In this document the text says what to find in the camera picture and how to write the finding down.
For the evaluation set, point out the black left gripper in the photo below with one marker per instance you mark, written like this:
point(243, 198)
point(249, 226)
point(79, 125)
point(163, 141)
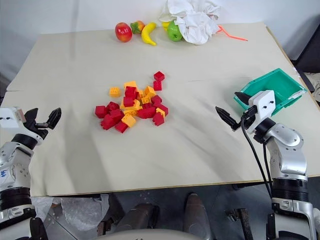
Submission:
point(37, 128)

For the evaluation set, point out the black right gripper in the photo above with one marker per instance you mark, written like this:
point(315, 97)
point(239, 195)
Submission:
point(249, 117)

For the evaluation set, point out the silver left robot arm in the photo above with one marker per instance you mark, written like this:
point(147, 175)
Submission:
point(15, 162)

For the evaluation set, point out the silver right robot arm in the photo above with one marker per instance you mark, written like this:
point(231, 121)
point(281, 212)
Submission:
point(290, 155)

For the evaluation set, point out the green plastic bin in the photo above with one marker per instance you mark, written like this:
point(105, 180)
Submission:
point(282, 85)

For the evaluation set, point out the red building block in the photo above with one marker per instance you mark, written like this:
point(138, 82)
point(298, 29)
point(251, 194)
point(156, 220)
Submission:
point(100, 111)
point(113, 106)
point(116, 115)
point(108, 122)
point(121, 127)
point(157, 85)
point(163, 108)
point(146, 113)
point(130, 92)
point(158, 119)
point(128, 101)
point(156, 100)
point(147, 105)
point(159, 75)

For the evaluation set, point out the yellow building block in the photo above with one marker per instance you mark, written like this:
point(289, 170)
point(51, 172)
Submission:
point(146, 100)
point(115, 92)
point(128, 121)
point(136, 105)
point(130, 84)
point(140, 94)
point(130, 112)
point(160, 111)
point(149, 91)

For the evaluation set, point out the patterned beige cloth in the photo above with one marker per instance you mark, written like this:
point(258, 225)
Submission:
point(313, 86)

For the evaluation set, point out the crumpled white cloth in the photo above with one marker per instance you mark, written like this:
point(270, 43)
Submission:
point(195, 22)

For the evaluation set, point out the green toy apple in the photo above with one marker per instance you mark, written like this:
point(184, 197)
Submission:
point(174, 32)

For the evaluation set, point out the clear bubble wrap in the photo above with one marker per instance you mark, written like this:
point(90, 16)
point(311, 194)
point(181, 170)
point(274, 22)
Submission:
point(80, 212)

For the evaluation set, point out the small yellow toy fruit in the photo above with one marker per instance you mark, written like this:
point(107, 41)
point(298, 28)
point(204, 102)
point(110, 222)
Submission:
point(165, 25)

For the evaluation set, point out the yellow toy banana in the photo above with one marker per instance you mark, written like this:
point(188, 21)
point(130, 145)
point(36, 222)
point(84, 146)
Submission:
point(147, 35)

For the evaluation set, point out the dark rounded brown shape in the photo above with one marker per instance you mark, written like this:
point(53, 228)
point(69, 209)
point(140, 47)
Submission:
point(136, 217)
point(196, 215)

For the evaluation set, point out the grey metal plate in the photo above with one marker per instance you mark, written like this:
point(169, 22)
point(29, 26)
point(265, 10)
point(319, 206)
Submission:
point(60, 230)

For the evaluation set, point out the red toy apple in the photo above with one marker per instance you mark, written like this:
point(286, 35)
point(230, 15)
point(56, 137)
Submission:
point(123, 32)

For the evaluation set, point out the orange toy fruit green leaves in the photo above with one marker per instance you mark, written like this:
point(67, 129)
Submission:
point(137, 27)

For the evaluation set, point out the white rounded robot torso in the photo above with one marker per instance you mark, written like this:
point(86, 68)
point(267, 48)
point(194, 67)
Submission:
point(147, 235)

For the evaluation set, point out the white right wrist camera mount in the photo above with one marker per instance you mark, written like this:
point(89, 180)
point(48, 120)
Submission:
point(263, 105)

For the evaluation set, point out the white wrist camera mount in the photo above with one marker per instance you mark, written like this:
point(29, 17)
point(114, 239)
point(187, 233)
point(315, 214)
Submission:
point(263, 105)
point(8, 118)

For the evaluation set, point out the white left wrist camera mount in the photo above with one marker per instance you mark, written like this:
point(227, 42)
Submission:
point(8, 118)

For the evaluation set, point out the rusty metal bracket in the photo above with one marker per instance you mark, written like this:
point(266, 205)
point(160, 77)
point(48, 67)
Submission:
point(243, 222)

